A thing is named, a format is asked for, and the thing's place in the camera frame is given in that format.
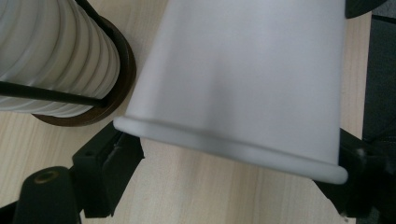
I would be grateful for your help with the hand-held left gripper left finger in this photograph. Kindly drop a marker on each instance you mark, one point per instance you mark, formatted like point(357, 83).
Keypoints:
point(106, 168)

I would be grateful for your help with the stack of white paper cups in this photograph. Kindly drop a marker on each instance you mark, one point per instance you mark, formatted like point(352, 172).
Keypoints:
point(56, 56)

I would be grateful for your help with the single white paper cup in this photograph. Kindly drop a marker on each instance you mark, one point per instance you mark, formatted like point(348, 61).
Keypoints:
point(236, 77)

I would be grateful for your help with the black cup holder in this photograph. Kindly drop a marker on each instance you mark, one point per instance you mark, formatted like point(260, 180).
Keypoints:
point(123, 68)

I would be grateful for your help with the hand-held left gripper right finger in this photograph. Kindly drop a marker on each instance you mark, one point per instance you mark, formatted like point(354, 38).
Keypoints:
point(364, 177)

